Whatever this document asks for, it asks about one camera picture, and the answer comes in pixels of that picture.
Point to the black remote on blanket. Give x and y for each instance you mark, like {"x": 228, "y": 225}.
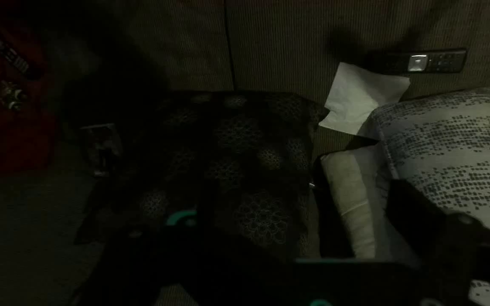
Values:
{"x": 17, "y": 60}

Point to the black patterned pillow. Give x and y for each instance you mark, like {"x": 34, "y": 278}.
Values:
{"x": 247, "y": 155}

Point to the white paper sheet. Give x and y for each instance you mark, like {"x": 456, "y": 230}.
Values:
{"x": 356, "y": 92}

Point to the plain cream pillow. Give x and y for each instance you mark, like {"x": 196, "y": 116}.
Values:
{"x": 357, "y": 183}

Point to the dark grey sofa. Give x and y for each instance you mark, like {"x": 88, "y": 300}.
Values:
{"x": 105, "y": 55}

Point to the white black-dotted pillow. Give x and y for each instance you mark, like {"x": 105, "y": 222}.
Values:
{"x": 441, "y": 147}

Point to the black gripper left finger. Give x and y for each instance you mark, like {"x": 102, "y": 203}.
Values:
{"x": 138, "y": 262}

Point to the red blanket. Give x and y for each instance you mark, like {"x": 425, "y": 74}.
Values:
{"x": 27, "y": 132}

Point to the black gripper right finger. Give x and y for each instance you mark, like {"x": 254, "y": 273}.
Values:
{"x": 453, "y": 247}

